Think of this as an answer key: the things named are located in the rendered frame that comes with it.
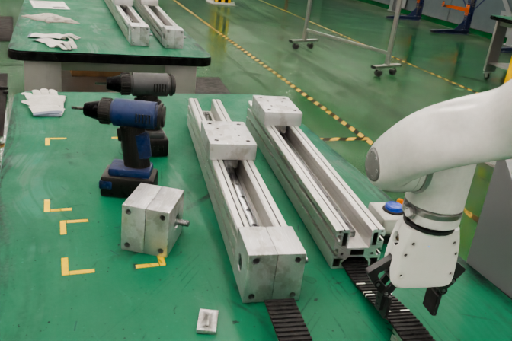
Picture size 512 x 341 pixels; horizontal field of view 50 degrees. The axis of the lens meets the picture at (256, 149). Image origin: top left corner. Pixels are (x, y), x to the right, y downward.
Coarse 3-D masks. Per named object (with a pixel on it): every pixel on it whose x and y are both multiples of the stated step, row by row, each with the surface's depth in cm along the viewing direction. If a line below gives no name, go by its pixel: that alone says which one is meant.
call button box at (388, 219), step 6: (372, 204) 119; (378, 204) 119; (384, 204) 119; (372, 210) 118; (378, 210) 116; (384, 210) 116; (378, 216) 115; (384, 216) 114; (390, 216) 114; (396, 216) 115; (384, 222) 113; (390, 222) 113; (384, 228) 113; (390, 228) 114; (390, 234) 115; (384, 240) 115
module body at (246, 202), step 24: (192, 120) 159; (216, 120) 161; (216, 168) 121; (240, 168) 128; (216, 192) 117; (240, 192) 118; (264, 192) 112; (216, 216) 117; (240, 216) 102; (264, 216) 106
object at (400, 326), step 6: (396, 324) 85; (402, 324) 85; (408, 324) 86; (414, 324) 86; (420, 324) 86; (396, 330) 84; (402, 330) 84; (408, 330) 84; (414, 330) 85; (420, 330) 85
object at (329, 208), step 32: (256, 128) 162; (288, 128) 155; (288, 160) 131; (320, 160) 133; (288, 192) 130; (320, 192) 116; (352, 192) 117; (320, 224) 110; (352, 224) 112; (352, 256) 104
